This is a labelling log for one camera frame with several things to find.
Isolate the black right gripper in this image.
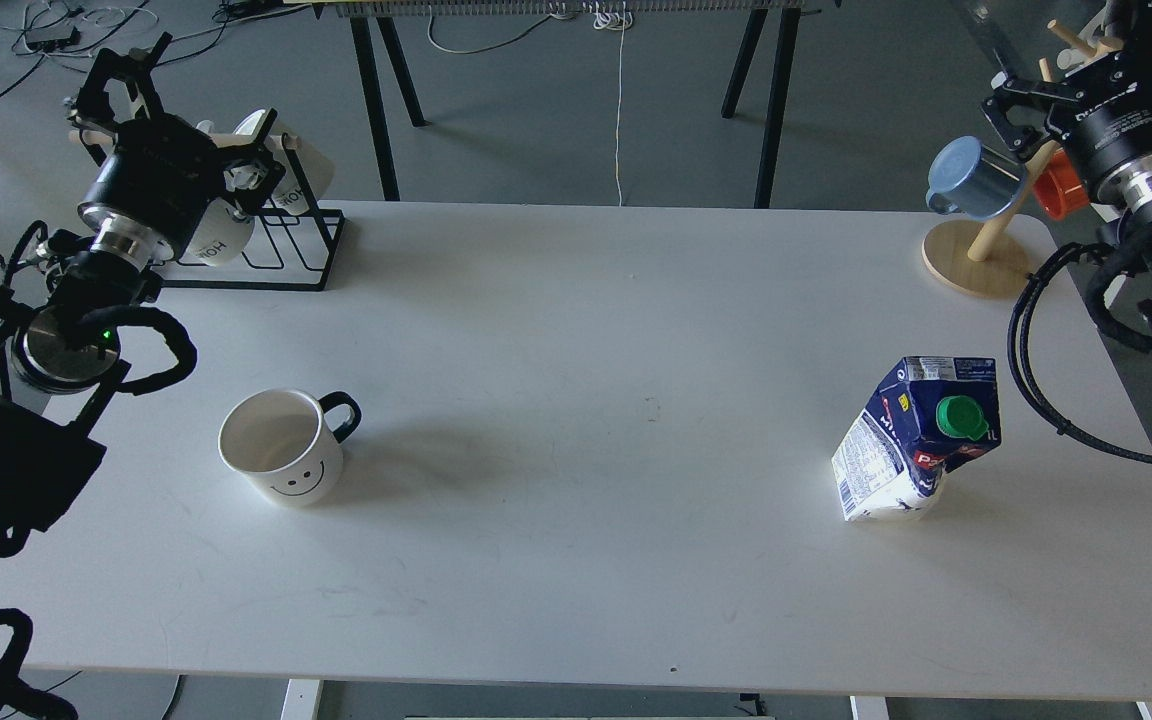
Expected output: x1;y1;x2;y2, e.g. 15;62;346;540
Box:
982;0;1152;206

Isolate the white smiley face mug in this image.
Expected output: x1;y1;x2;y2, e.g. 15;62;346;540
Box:
218;388;362;509

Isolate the white hanging cable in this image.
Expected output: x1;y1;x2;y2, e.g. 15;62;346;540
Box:
591;8;637;207

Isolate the black trestle table background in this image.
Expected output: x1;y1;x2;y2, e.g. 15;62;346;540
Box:
281;0;823;210

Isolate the black wire mug rack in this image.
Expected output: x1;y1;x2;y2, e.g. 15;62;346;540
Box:
69;128;346;293

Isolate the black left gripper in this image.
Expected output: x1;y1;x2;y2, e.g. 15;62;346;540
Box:
67;32;282;263

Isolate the black power adapter on floor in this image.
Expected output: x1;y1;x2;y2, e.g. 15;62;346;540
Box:
23;24;81;53

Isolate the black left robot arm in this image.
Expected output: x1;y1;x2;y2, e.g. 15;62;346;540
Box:
0;33;285;719

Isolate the white mug rear on rack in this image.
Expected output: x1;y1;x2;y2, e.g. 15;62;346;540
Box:
266;118;338;217

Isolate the blue metallic mug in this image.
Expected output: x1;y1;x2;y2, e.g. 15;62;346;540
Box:
925;135;1029;222

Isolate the white mug on rack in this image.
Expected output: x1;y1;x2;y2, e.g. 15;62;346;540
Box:
175;200;256;266
266;118;338;217

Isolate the wooden mug tree stand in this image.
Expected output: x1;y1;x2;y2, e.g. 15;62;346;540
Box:
922;20;1152;297

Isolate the blue milk carton green cap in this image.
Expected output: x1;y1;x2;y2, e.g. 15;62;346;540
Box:
831;356;1002;521

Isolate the white mug front on rack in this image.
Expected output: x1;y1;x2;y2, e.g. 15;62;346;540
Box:
175;200;256;266

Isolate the orange mug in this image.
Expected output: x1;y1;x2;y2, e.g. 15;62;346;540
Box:
1030;149;1091;222

